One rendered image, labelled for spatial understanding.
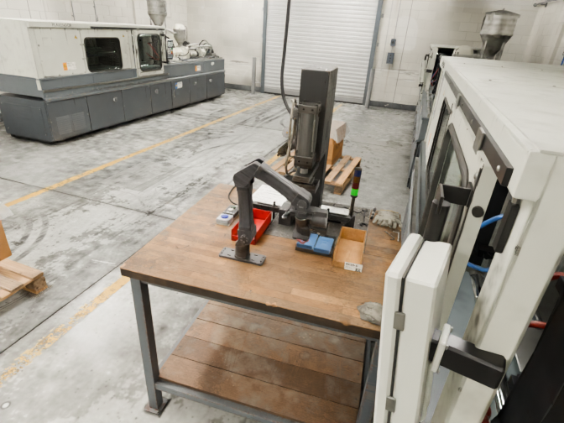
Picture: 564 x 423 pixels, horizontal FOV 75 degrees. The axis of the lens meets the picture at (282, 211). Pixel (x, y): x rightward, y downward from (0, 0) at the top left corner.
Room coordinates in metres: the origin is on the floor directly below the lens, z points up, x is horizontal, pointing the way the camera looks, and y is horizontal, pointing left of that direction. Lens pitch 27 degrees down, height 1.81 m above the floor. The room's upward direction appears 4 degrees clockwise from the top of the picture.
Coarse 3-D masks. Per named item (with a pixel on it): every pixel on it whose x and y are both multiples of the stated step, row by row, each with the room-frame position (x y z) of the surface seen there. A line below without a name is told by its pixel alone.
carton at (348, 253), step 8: (344, 232) 1.55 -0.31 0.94; (352, 232) 1.54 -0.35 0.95; (360, 232) 1.53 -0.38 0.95; (344, 240) 1.54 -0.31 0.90; (352, 240) 1.54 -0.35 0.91; (360, 240) 1.53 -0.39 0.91; (336, 248) 1.35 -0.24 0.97; (344, 248) 1.46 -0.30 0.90; (352, 248) 1.46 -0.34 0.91; (360, 248) 1.47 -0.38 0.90; (336, 256) 1.39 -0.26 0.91; (344, 256) 1.39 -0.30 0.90; (352, 256) 1.40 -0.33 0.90; (360, 256) 1.40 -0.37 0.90; (336, 264) 1.31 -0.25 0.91; (344, 264) 1.31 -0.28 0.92; (352, 264) 1.30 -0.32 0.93; (360, 264) 1.29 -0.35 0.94
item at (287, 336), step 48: (192, 240) 1.45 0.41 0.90; (288, 240) 1.51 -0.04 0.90; (384, 240) 1.57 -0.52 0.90; (144, 288) 1.23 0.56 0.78; (192, 288) 1.12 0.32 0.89; (240, 288) 1.13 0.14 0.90; (288, 288) 1.15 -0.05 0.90; (336, 288) 1.17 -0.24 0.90; (144, 336) 1.21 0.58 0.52; (192, 336) 1.52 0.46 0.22; (240, 336) 1.55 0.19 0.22; (288, 336) 1.57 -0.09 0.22; (336, 336) 1.60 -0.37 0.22; (192, 384) 1.21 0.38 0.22; (240, 384) 1.23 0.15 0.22; (288, 384) 1.25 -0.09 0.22; (336, 384) 1.27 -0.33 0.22
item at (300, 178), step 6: (318, 162) 1.86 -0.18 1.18; (300, 168) 1.68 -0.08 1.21; (306, 168) 1.67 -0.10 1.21; (312, 168) 1.80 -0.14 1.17; (294, 174) 1.66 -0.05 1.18; (300, 174) 1.67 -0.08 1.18; (306, 174) 1.67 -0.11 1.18; (312, 174) 1.70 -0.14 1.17; (294, 180) 1.67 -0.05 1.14; (300, 180) 1.63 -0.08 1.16; (306, 180) 1.62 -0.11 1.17; (312, 180) 1.66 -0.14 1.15; (318, 180) 1.70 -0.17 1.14; (300, 186) 1.64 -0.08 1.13; (306, 186) 1.63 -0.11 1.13; (312, 186) 1.63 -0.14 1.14; (318, 186) 1.70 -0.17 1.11; (312, 192) 1.62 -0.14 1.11
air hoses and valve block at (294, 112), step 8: (288, 0) 2.20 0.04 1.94; (288, 8) 2.20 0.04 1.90; (288, 16) 2.20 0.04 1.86; (288, 24) 2.20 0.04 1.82; (280, 72) 2.19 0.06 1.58; (280, 80) 2.18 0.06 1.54; (280, 88) 2.17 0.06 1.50; (296, 104) 1.79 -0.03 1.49; (296, 112) 1.78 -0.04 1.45; (296, 120) 1.90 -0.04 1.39; (288, 144) 1.65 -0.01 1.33; (288, 152) 1.71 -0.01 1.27; (296, 168) 1.88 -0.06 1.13
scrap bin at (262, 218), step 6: (258, 210) 1.70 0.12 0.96; (258, 216) 1.70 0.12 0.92; (264, 216) 1.69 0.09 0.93; (270, 216) 1.67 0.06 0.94; (258, 222) 1.65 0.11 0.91; (264, 222) 1.57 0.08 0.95; (234, 228) 1.50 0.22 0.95; (258, 228) 1.50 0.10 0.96; (264, 228) 1.58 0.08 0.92; (234, 234) 1.50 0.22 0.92; (258, 234) 1.49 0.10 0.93; (234, 240) 1.47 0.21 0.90
